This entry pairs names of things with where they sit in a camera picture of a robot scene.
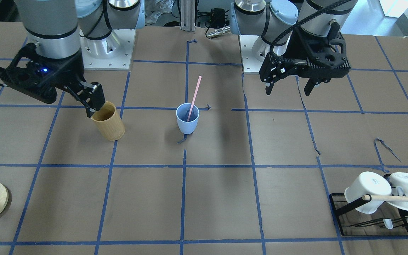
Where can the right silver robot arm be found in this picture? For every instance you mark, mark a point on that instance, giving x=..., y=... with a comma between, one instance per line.
x=61, y=33

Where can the black power adapter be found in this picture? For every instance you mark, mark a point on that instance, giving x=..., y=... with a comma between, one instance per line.
x=217, y=18

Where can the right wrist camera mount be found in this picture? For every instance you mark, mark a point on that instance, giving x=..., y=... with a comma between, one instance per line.
x=39, y=77

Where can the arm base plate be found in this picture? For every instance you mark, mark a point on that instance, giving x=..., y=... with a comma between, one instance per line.
x=253, y=52
x=112, y=53

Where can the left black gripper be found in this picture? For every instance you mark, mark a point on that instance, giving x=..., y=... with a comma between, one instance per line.
x=300, y=47

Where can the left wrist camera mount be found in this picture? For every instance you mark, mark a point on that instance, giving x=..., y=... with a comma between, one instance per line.
x=319, y=58

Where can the pink chopstick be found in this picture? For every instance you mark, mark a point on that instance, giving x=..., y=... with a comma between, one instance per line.
x=194, y=98

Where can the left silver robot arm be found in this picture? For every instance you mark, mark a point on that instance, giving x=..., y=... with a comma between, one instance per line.
x=275, y=20

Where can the aluminium frame post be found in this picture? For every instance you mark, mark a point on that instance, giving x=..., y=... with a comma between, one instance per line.
x=187, y=15

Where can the bamboo cup holder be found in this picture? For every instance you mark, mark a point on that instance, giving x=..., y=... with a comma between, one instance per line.
x=108, y=122

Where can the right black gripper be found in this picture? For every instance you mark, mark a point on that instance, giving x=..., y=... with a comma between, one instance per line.
x=70, y=72

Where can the black wire mug rack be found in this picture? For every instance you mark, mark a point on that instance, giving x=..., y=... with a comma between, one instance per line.
x=370, y=215

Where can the light blue plastic cup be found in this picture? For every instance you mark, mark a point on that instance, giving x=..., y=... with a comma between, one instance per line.
x=181, y=116

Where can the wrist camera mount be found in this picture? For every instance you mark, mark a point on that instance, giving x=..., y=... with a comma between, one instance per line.
x=39, y=77
x=319, y=58

